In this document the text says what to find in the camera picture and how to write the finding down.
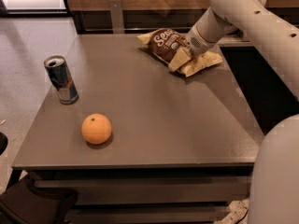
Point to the orange fruit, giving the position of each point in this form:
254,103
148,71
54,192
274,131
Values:
96,129

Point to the left metal bracket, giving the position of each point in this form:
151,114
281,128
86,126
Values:
116,15

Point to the brown yellow chip bag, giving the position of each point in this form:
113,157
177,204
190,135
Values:
164,43

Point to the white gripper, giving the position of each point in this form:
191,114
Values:
197,45

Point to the grey drawer cabinet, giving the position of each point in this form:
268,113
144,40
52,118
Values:
181,148

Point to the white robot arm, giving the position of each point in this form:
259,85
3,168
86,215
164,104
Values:
269,78

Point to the black chair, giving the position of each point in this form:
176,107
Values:
24,203

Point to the blue silver drink can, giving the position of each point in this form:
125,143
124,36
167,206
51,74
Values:
60,77

